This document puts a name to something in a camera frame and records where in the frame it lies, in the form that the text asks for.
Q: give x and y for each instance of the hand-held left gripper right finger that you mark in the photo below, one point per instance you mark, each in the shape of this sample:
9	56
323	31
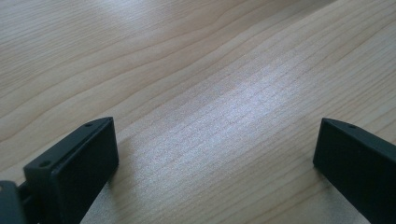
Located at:
358	168

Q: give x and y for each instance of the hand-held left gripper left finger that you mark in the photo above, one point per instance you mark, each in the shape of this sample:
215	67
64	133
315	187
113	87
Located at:
77	174

